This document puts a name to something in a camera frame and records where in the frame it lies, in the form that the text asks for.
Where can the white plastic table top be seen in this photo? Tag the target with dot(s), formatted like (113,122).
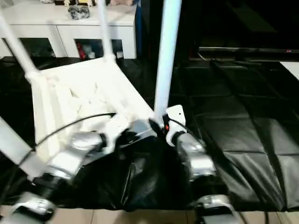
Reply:
(81,81)

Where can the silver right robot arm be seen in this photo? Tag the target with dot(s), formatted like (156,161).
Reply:
(198,161)

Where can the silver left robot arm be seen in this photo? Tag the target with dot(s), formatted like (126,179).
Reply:
(77,144)

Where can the black plastic mat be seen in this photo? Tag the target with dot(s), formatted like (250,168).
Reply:
(233,140)

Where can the white cup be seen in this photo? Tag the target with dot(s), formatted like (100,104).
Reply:
(119,54)

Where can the black metal rod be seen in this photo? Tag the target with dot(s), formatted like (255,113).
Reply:
(247,51)

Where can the black backdrop cloth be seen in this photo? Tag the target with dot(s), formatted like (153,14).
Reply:
(233,23)

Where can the white cabinet with glass doors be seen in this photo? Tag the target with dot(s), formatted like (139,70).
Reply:
(70,28)

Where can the black bundle on cabinet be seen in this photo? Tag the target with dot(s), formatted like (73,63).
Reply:
(79,11)

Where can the white flat panel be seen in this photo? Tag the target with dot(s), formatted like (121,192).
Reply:
(290,70)

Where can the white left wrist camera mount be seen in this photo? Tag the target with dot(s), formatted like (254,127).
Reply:
(115,127)

